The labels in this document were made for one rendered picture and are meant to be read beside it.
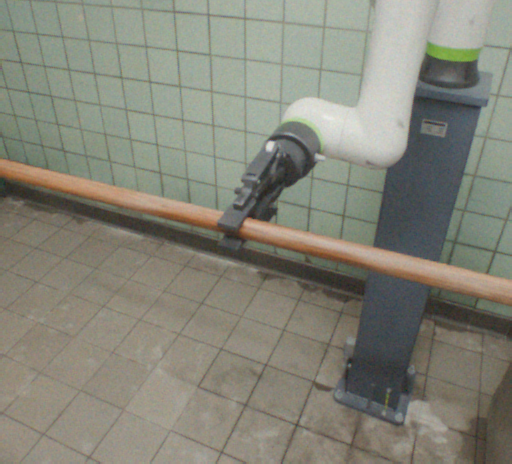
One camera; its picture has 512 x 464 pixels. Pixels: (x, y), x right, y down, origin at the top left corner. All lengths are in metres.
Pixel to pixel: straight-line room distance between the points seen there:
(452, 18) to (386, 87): 0.38
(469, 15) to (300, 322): 1.44
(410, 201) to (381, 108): 0.52
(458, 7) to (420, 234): 0.58
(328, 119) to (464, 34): 0.43
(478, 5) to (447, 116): 0.25
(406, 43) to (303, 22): 1.02
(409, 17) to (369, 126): 0.19
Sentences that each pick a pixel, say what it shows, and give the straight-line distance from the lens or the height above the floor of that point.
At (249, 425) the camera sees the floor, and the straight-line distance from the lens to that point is 1.87.
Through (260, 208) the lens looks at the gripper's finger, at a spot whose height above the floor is 1.18.
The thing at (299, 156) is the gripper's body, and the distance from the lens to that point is 0.80.
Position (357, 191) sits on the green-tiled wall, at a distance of 2.03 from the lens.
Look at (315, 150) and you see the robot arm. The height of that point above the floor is 1.21.
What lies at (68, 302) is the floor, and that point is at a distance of 2.40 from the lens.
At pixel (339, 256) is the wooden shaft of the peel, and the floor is 1.20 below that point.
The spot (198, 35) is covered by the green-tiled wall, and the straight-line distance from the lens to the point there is 2.04.
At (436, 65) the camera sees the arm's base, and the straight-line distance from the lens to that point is 1.24.
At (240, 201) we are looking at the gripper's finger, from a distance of 0.66.
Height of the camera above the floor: 1.58
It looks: 34 degrees down
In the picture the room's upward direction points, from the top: straight up
